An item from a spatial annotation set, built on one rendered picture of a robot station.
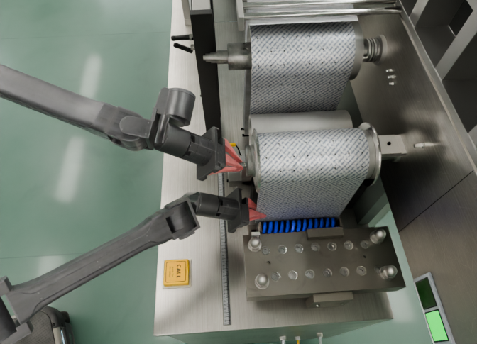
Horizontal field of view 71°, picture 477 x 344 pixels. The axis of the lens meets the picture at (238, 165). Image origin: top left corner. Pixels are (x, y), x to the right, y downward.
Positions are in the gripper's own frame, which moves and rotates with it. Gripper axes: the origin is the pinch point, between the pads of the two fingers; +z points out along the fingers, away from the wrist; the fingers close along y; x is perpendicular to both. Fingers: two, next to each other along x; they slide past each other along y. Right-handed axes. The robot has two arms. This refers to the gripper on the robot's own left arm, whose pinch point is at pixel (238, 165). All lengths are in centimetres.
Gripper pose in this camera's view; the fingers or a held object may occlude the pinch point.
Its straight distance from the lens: 75.1
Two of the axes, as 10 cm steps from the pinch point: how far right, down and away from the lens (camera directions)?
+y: 0.6, 8.7, -5.0
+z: 7.5, 2.9, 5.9
